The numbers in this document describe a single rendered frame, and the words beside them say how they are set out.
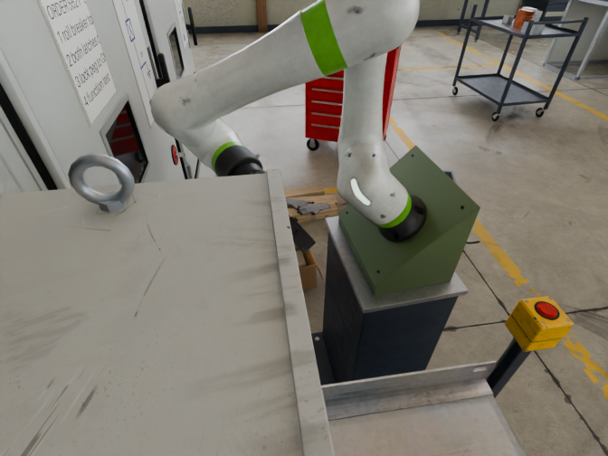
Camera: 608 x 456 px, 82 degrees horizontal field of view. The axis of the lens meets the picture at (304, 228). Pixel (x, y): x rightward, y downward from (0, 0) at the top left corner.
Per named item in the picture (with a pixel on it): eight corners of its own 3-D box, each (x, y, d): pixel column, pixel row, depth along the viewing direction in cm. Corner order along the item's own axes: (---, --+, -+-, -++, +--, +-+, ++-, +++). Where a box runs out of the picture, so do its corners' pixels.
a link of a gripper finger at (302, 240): (293, 217, 66) (291, 215, 65) (315, 241, 62) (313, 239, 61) (281, 228, 66) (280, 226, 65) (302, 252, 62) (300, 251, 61)
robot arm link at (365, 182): (406, 175, 100) (368, 134, 89) (417, 216, 91) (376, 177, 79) (368, 195, 107) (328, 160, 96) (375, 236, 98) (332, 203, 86)
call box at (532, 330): (533, 319, 88) (551, 294, 82) (555, 348, 82) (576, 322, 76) (503, 324, 88) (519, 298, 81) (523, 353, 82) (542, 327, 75)
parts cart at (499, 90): (543, 118, 380) (590, 15, 317) (494, 123, 370) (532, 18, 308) (492, 90, 447) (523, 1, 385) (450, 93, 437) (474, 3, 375)
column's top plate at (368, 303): (324, 222, 129) (325, 217, 128) (405, 210, 135) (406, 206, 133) (363, 314, 98) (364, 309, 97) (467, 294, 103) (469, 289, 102)
